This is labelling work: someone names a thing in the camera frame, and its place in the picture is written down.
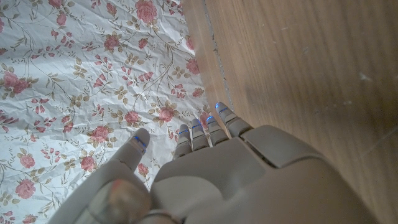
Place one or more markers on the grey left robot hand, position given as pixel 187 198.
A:
pixel 233 180

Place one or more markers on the floral rose backdrop cloth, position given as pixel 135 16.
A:
pixel 77 77

